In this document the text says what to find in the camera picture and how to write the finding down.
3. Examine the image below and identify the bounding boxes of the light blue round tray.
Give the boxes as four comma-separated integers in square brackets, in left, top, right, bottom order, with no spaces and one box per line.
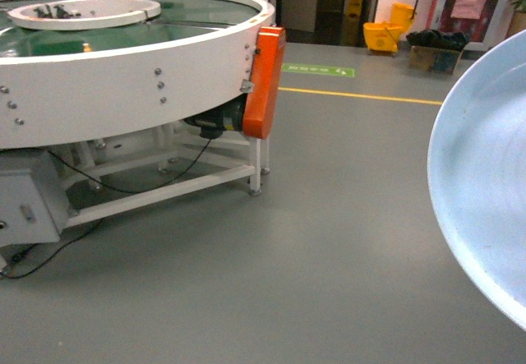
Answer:
[427,32,525,328]

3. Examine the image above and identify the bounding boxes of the orange motor cover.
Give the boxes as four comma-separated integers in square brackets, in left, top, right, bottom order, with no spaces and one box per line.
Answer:
[242,26,286,140]

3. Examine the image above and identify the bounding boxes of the black electric motor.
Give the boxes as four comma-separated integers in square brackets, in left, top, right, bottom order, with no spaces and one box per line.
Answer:
[184,96,247,140]

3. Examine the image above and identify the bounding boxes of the green floor sticker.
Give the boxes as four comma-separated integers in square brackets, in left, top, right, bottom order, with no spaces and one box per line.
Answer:
[281,63,355,78]

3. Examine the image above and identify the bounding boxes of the yellow wet floor sign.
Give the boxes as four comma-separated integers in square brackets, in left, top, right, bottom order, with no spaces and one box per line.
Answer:
[341,0,363,46]

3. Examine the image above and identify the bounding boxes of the yellow mop bucket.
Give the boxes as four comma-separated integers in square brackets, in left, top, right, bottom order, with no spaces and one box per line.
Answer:
[363,2,415,53]

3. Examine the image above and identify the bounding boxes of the white round conveyor machine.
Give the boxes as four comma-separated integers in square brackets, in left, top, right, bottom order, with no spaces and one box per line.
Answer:
[0,0,275,279]

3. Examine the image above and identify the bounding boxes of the cardboard box with black bags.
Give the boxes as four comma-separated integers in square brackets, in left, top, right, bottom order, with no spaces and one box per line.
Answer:
[406,29,469,75]

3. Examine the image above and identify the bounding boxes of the grey electrical box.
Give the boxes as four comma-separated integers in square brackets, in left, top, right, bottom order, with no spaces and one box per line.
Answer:
[1,150,70,247]

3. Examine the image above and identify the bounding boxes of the black power cable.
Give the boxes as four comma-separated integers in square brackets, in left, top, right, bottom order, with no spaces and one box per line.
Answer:
[0,136,214,280]

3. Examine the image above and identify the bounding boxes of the blue mop handle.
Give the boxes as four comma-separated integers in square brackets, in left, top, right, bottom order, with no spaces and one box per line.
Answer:
[411,0,420,20]

